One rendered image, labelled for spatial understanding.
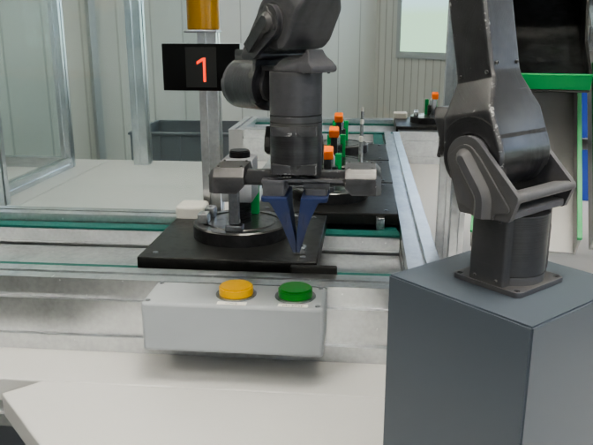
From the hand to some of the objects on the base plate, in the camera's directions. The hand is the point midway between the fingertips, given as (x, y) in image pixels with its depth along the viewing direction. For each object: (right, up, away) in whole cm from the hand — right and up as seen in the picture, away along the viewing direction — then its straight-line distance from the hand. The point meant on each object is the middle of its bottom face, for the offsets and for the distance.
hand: (296, 222), depth 78 cm
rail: (-25, -16, +14) cm, 33 cm away
